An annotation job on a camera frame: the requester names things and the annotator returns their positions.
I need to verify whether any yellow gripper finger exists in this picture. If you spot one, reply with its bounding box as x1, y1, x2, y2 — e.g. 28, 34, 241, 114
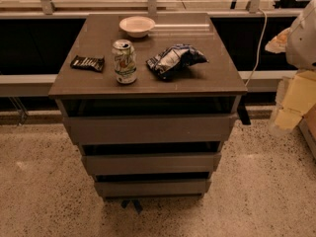
265, 28, 290, 53
269, 108, 302, 134

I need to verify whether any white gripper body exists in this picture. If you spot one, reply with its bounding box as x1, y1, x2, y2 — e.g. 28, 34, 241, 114
282, 71, 316, 116

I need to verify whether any grey drawer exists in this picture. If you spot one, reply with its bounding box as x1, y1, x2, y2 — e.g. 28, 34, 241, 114
82, 153, 221, 176
63, 115, 237, 145
95, 179, 211, 198

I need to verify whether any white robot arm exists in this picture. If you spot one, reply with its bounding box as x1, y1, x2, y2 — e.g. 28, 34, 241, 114
265, 0, 316, 136

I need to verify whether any grey drawer cabinet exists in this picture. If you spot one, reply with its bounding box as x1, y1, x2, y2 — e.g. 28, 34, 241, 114
47, 12, 249, 201

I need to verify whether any cardboard box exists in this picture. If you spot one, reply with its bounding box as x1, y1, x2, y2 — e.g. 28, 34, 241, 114
299, 105, 316, 159

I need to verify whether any crumpled chip bag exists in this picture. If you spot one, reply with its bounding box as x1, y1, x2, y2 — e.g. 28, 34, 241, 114
146, 43, 207, 81

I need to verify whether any white bowl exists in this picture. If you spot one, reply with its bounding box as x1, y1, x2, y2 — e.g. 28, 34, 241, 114
119, 16, 155, 38

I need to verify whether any green soda can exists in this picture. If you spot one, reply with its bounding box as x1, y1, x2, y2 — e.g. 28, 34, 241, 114
112, 39, 136, 84

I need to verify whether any black chocolate bar wrapper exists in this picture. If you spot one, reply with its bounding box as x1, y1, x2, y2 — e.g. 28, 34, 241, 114
70, 55, 105, 72

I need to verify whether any metal railing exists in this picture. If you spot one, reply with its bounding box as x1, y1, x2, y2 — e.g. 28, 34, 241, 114
0, 0, 316, 98

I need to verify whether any white cable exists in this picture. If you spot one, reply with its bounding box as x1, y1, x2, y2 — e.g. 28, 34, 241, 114
244, 7, 269, 87

